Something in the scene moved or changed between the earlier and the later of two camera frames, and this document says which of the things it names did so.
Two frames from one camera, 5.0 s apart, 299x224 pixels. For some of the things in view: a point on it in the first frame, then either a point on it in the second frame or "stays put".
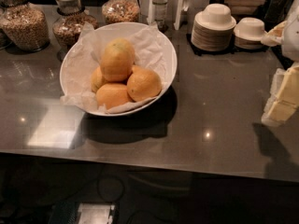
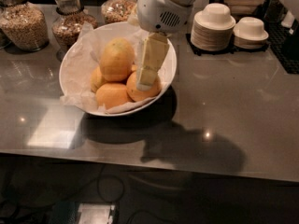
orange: x=117 y=60 stays put
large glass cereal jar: x=24 y=25 stays put
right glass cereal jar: x=121 y=7 stays put
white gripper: x=291 y=37 -> x=159 y=11
